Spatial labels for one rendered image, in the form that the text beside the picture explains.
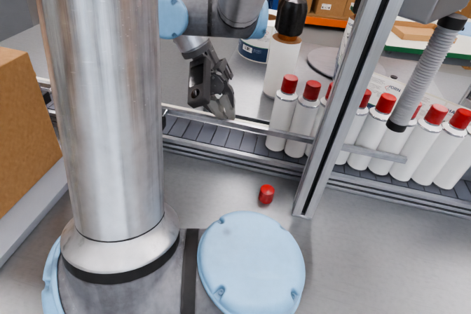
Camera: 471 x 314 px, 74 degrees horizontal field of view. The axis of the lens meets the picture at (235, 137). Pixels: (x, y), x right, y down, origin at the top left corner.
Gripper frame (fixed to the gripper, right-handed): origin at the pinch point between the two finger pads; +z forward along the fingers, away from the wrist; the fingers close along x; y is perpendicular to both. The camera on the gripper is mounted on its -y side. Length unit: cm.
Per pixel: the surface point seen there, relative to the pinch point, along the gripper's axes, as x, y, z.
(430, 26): -79, 163, 60
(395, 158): -35.7, -3.9, 17.7
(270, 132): -10.7, -3.9, 3.4
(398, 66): -47, 70, 34
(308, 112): -20.2, -2.6, 1.2
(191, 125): 11.8, 1.9, -0.5
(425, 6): -41.7, -17.2, -18.9
